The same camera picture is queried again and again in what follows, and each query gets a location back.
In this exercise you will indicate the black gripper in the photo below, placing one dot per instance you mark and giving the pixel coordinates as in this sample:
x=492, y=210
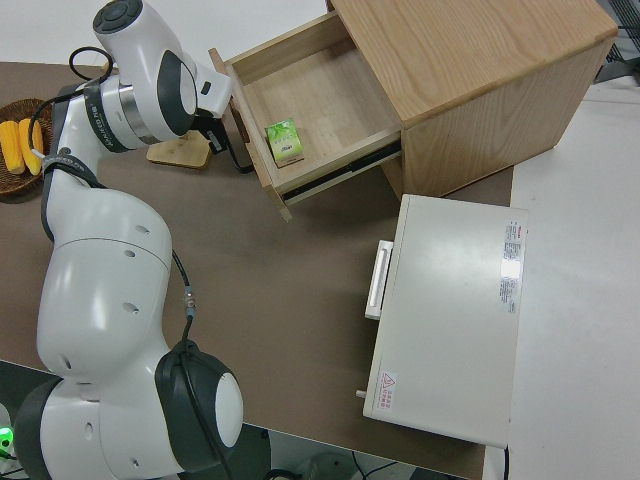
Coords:
x=212, y=135

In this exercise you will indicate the light wooden drawer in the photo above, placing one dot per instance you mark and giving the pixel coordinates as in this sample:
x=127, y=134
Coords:
x=320, y=95

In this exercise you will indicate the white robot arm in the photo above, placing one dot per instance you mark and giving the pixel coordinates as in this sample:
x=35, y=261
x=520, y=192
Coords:
x=100, y=280

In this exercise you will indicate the wooden mug stand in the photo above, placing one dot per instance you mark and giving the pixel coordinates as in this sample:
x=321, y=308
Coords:
x=177, y=152

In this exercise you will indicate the green paper box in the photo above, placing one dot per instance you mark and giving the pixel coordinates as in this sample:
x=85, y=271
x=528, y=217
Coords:
x=285, y=142

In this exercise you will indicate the brown table mat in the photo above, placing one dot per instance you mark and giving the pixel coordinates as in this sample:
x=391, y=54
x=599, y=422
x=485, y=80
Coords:
x=300, y=280

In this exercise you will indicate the yellow corn cob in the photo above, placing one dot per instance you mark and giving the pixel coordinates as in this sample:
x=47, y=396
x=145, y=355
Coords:
x=30, y=145
x=10, y=147

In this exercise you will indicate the round wicker basket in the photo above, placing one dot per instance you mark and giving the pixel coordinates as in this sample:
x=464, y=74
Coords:
x=20, y=185

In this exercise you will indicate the light wooden cabinet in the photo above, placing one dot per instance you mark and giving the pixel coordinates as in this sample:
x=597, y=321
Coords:
x=475, y=75

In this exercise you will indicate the cream toaster oven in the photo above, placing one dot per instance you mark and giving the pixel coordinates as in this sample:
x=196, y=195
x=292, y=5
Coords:
x=450, y=310

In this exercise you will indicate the black mesh panel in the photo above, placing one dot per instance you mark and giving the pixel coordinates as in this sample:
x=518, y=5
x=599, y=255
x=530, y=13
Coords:
x=625, y=30

